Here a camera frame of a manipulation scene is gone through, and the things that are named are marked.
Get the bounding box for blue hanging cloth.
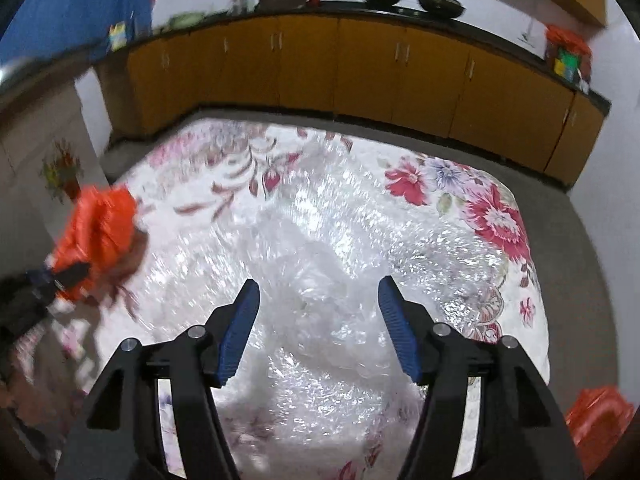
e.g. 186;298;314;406
1;0;155;64

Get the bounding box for glass jars on counter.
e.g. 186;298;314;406
229;0;248;15

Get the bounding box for clear bubble wrap sheet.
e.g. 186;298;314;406
144;159;507;461

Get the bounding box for red plastic bag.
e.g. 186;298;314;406
52;186;137;301

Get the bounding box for floral tablecloth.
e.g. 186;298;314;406
1;118;550;479

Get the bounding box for red bag with groceries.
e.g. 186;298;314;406
544;24;592;84

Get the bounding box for lower wooden kitchen cabinets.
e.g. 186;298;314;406
96;12;611;187

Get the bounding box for red mesh trash basket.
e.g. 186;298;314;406
565;386;634;478

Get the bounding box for black wok with lid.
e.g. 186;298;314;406
418;0;465;20

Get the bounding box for green pot on counter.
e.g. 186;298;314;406
167;11;206;30

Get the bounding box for white cabinet with flower decal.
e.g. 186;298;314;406
1;84;107;274

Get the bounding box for yellow detergent bottle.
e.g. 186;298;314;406
108;22;128;51

